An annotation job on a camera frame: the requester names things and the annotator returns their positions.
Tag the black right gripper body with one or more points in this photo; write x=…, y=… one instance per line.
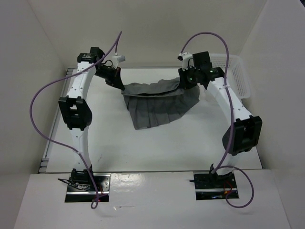
x=189, y=77

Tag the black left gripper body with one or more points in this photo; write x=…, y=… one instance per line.
x=105, y=72

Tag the grey skirt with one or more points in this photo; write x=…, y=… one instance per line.
x=156, y=104

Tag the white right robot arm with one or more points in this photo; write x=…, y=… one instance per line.
x=243, y=129

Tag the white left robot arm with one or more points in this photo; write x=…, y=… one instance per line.
x=75, y=111

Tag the white plastic mesh basket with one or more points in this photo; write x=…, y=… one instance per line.
x=237, y=76

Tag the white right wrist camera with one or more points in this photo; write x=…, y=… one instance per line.
x=187, y=60

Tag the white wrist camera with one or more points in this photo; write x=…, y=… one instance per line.
x=117, y=59
x=187, y=60

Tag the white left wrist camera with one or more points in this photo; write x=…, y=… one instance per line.
x=117, y=59

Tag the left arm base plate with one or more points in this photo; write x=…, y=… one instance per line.
x=83, y=191

